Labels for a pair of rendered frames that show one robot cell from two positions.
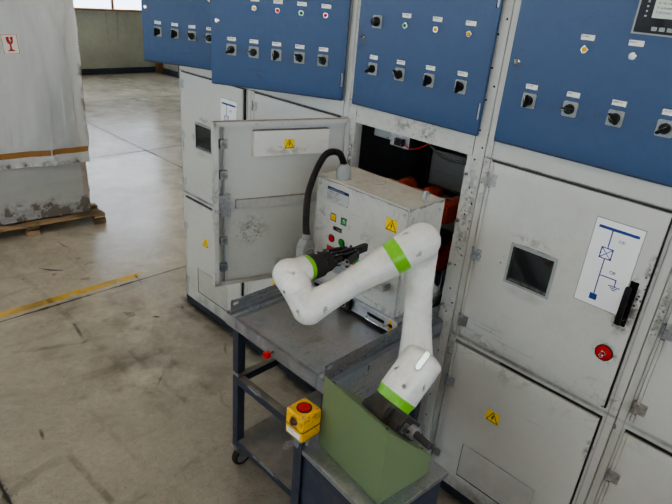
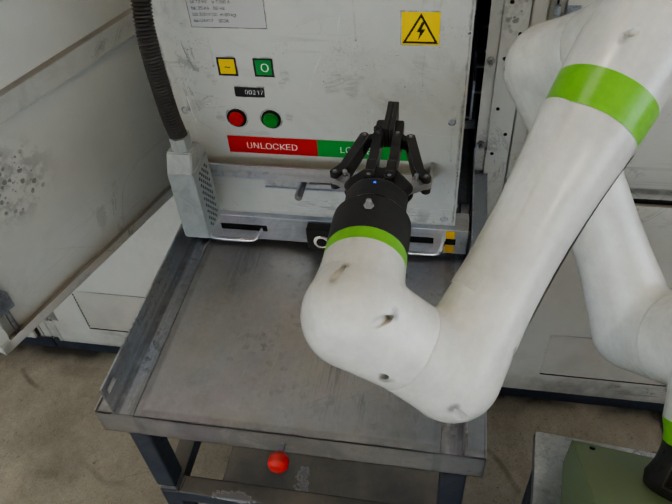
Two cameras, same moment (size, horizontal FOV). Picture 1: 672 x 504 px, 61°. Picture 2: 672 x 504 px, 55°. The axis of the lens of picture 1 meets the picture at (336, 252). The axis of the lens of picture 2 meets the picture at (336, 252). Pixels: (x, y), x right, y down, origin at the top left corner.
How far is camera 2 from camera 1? 1.40 m
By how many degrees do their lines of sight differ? 31
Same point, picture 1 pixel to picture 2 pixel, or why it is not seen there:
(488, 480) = (601, 362)
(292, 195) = (69, 52)
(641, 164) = not seen: outside the picture
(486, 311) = not seen: hidden behind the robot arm
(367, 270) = (580, 193)
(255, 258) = (56, 239)
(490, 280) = not seen: hidden behind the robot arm
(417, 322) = (630, 237)
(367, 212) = (335, 19)
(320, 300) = (501, 344)
